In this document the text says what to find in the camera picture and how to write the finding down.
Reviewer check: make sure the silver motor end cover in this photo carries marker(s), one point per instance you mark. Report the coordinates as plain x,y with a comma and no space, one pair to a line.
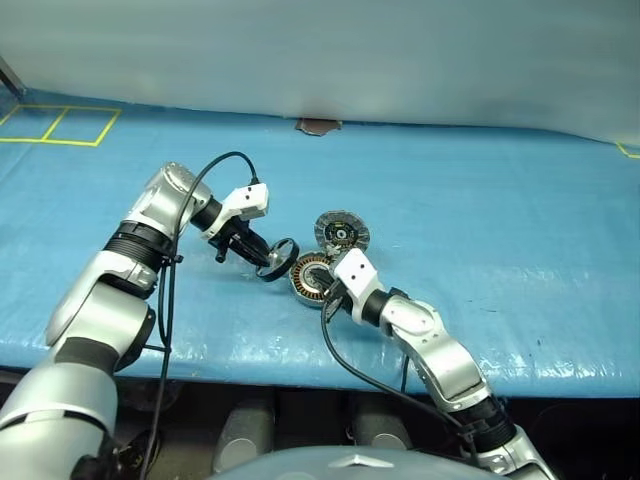
342,232

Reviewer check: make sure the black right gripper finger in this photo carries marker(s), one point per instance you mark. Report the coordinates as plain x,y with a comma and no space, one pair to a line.
322,280

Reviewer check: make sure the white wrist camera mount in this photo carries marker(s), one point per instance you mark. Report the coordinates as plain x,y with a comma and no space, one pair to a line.
357,270
247,197

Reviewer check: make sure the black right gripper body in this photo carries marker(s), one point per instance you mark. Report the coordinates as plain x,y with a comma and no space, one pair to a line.
337,297

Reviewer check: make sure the motor stator housing copper windings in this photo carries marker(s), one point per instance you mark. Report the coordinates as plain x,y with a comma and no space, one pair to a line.
300,280

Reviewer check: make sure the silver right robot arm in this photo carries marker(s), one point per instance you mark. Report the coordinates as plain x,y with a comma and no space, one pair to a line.
440,350

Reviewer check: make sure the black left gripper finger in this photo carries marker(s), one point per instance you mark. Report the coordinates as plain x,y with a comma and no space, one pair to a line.
260,245
250,255

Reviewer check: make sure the brown patch on table edge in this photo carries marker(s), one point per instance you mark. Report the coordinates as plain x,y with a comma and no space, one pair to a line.
317,126

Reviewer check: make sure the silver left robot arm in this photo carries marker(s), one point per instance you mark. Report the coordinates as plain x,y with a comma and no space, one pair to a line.
80,300

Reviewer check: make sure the grey robot torso with emblem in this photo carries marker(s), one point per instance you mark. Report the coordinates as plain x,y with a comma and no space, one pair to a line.
350,465

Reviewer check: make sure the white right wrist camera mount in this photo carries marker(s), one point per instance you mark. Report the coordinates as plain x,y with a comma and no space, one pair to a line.
357,270

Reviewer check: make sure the slanted metal bar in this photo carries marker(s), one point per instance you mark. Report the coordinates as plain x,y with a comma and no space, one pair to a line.
10,77

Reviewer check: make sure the blue plastic table cover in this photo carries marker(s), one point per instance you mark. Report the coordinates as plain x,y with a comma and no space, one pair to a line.
400,190

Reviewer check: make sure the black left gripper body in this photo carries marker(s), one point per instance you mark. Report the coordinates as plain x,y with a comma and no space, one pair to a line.
235,237

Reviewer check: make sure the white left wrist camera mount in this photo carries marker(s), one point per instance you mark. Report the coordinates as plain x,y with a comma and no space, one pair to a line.
247,197

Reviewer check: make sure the black wheel-shaped rotor cap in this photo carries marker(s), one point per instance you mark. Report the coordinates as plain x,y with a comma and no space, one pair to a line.
280,257

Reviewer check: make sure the grey rounded cylinder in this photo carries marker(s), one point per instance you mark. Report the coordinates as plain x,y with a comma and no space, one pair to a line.
245,440
382,430

